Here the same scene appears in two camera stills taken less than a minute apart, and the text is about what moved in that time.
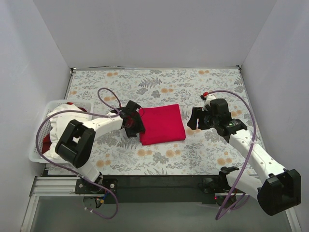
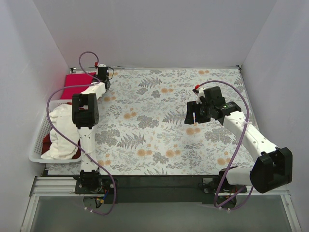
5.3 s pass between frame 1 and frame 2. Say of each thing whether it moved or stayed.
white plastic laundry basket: stayed
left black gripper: moved
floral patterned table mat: stayed
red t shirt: moved
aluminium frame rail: stayed
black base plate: stayed
